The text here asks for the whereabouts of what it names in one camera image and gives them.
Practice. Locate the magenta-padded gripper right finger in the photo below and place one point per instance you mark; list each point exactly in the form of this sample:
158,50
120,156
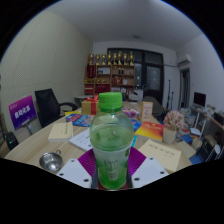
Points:
149,170

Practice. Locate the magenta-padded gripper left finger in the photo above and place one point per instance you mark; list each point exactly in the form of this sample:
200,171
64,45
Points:
75,171

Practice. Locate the green drink bottle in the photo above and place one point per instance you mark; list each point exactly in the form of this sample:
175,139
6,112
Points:
111,141

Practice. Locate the tan flat book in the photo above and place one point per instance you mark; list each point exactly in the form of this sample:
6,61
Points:
161,155

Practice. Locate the small metal cup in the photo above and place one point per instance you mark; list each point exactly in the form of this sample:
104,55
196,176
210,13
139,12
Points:
51,162

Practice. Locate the flat round red coaster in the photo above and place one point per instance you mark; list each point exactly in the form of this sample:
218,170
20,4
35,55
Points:
124,187

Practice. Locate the white paper sheets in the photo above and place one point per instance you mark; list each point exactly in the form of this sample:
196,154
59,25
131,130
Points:
81,140

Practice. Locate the teal book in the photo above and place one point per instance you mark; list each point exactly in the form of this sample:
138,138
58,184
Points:
134,141

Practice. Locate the red and yellow booklet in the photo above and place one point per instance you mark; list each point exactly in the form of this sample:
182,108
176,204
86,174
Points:
150,130

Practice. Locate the beige book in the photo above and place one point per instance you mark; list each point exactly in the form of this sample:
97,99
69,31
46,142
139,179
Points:
61,131

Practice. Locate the potted pink flowers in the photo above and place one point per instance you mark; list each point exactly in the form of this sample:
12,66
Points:
172,126

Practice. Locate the blue printed booklet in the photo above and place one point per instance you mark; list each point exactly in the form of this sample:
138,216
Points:
79,119

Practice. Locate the small standing card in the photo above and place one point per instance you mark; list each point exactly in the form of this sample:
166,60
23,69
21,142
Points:
146,111

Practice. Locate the pink box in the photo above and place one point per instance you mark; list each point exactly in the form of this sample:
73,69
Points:
130,112

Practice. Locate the pile of books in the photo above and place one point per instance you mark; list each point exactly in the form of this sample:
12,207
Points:
188,120

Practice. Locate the grey armchair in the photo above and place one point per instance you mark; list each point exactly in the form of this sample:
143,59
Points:
155,105

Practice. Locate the gift box with red ribbon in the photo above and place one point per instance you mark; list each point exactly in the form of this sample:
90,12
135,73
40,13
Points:
88,106

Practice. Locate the black office chair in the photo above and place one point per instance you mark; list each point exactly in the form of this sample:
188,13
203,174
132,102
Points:
47,106

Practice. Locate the black bag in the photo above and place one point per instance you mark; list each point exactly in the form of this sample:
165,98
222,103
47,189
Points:
10,140

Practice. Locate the black tripod stand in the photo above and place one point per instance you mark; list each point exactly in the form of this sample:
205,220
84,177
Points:
170,95

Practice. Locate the purple sign board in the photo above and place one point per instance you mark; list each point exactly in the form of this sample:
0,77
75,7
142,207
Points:
22,111

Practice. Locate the black computer monitor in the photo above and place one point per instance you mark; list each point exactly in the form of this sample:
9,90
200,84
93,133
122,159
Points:
199,99

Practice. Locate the dark glass door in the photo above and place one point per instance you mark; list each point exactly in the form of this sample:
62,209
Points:
153,71

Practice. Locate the wooden shelf unit with trophies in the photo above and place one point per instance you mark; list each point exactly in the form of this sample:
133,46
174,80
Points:
108,78

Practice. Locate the white air conditioner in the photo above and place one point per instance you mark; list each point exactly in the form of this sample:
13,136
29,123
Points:
184,59

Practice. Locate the cluttered wooden wall desk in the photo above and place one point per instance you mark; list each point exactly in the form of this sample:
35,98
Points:
213,126

